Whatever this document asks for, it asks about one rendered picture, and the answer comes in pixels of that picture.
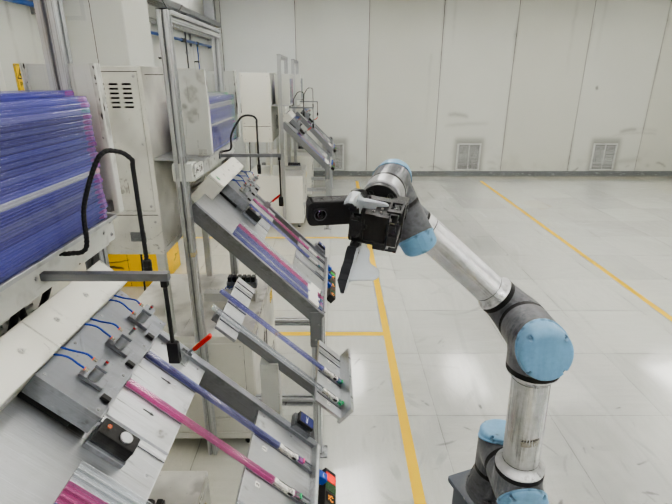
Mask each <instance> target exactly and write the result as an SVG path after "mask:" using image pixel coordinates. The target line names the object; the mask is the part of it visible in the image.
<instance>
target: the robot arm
mask: <svg viewBox="0 0 672 504"><path fill-rule="evenodd" d="M306 219H307V222H308V224H309V225H310V226H322V225H341V224H349V230H348V240H351V242H350V245H349V246H347V249H346V252H345V257H344V261H343V264H342V266H341V270H340V274H339V277H338V279H337V284H338V287H339V291H340V293H341V294H344V293H345V291H346V289H347V287H348V284H349V282H352V281H373V280H376V279H377V278H378V277H379V269H378V268H376V267H375V266H374V265H372V264H371V263H370V262H369V257H370V250H369V249H368V248H367V247H365V246H361V244H362V243H364V244H369V245H372V249H375V250H381V251H387V252H392V253H396V251H397V248H398V245H399V246H400V247H401V249H402V251H403V253H404V254H405V255H406V256H409V257H415V256H419V255H422V254H424V253H427V254H428V255H429V256H430V257H431V258H432V259H433V260H434V261H435V262H437V263H438V264H439V265H440V266H441V267H442V268H443V269H444V270H446V271H447V272H448V273H449V274H450V275H451V276H452V277H453V278H454V279H456V280H457V281H458V282H459V283H460V284H461V285H462V286H463V287H464V288H466V289H467V290H468V291H469V292H470V293H471V294H472V295H473V296H474V297H476V298H477V299H478V304H479V306H480V307H481V308H482V309H483V310H484V311H485V312H486V313H487V314H488V315H489V317H490V318H491V319H492V321H493V322H494V324H495V325H496V327H497V328H498V330H499V332H500V333H501V335H502V337H503V338H504V340H505V342H506V343H507V355H506V364H505V366H506V370H507V371H508V373H509V374H510V375H511V382H510V391H509V399H508V408H507V417H506V420H503V419H490V420H486V421H484V422H483V423H482V424H481V425H480V429H479V432H478V442H477V449H476V457H475V464H474V465H473V467H472V468H471V470H470V472H469V473H468V475H467V478H466V491H467V494H468V496H469V497H470V499H471V500H472V501H473V502H474V503H475V504H549V500H548V495H547V493H546V492H545V491H544V488H543V481H544V475H545V466H544V464H543V462H542V460H541V459H540V454H541V448H542V441H543V435H544V428H545V422H546V415H547V409H548V402H549V396H550V389H551V384H553V383H555V382H557V381H558V380H559V378H560V377H561V376H562V375H564V373H563V372H564V371H565V370H566V371H568V370H569V368H570V366H571V365H572V362H573V359H574V347H573V344H572V342H571V340H570V338H569V336H568V334H567V333H566V331H565V330H564V329H563V328H562V327H561V326H560V325H559V324H558V323H557V322H556V321H555V320H554V319H553V318H552V317H551V316H550V315H549V314H548V312H547V311H546V310H545V309H544V308H543V307H542V306H541V305H540V304H539V303H538V302H537V301H536V300H534V299H533V298H532V297H530V296H529V295H527V294H526V293H525V292H523V291H522V290H521V289H519V288H518V287H517V286H516V285H514V284H513V283H512V282H511V281H510V280H509V279H508V278H504V277H502V278H500V277H499V276H498V275H497V274H496V273H495V272H494V271H493V270H492V269H491V268H490V267H489V266H488V265H486V264H485V263H484V262H483V261H482V260H481V259H480V258H479V257H478V256H477V255H476V254H475V253H473V252H472V251H471V250H470V249H469V248H468V247H467V246H466V245H465V244H464V243H463V242H462V241H460V240H459V239H458V238H457V237H456V236H455V235H454V234H453V233H452V232H451V231H450V230H449V229H447V228H446V227H445V226H444V225H443V224H442V223H441V222H440V221H439V220H438V219H437V218H436V217H434V216H433V215H432V214H431V213H430V212H429V211H428V210H427V209H426V208H425V207H424V206H423V205H421V203H420V201H419V199H418V197H417V194H416V192H415V190H414V188H413V186H412V173H411V170H410V168H409V166H408V165H407V164H406V163H405V162H403V161H402V160H399V159H388V160H385V161H384V162H382V163H381V164H380V165H379V166H378V167H377V168H376V169H375V170H374V172H373V174H372V177H371V178H370V180H369V181H368V183H367V184H366V186H365V188H364V189H359V188H355V189H353V190H351V193H349V195H342V196H316V197H309V198H308V199H307V201H306ZM388 246H389V247H388ZM392 247H394V248H392ZM357 256H358V258H357ZM356 259H357V261H356Z"/></svg>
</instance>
